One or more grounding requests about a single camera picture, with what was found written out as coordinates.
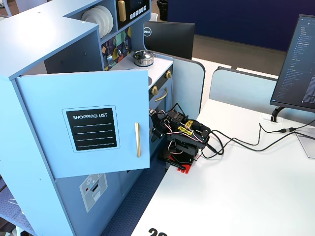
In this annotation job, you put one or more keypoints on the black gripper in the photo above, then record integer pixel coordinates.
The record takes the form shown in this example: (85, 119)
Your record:
(156, 128)

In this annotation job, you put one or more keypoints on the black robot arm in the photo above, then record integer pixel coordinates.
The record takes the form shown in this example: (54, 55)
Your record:
(187, 135)

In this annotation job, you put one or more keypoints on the blue cabinet door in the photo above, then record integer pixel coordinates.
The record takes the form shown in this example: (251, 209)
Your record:
(49, 147)

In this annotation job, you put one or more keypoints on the blue toy kitchen cabinet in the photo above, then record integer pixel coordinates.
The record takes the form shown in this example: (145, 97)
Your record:
(37, 49)

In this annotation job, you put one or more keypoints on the black table clamp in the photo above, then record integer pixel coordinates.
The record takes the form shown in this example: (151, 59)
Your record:
(169, 161)

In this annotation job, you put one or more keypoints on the gold stove knob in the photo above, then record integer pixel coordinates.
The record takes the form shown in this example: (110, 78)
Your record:
(168, 74)
(155, 91)

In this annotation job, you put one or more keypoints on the black shopping list board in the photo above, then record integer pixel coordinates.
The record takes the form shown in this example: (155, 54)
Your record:
(93, 129)

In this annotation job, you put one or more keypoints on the light blue desk divider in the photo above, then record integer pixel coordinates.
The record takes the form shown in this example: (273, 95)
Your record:
(189, 83)
(241, 88)

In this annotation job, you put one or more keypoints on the silver pot with lid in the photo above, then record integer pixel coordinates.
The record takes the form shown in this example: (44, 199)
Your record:
(142, 59)

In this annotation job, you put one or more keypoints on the silver toy spatula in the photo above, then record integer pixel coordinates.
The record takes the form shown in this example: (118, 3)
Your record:
(109, 60)

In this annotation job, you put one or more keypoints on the silver toy ladle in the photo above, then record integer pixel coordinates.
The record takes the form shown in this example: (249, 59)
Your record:
(119, 52)

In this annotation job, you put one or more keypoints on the black Dell monitor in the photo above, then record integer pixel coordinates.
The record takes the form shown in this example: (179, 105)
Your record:
(172, 39)

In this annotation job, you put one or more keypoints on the black toy microwave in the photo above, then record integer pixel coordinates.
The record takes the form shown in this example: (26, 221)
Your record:
(137, 13)

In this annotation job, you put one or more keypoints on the black trash bin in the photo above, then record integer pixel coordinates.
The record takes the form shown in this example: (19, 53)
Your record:
(162, 9)

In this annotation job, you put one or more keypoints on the white plate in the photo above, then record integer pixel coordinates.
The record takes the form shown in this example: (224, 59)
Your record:
(91, 22)
(104, 18)
(110, 17)

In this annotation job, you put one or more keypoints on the monitor with lit screen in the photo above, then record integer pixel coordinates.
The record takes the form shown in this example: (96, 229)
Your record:
(297, 66)

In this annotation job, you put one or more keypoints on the red robot base mount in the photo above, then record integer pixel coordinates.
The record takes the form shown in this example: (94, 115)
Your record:
(184, 168)

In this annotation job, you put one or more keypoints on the gray monitor base plate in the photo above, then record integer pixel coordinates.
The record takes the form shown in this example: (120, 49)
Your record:
(306, 145)

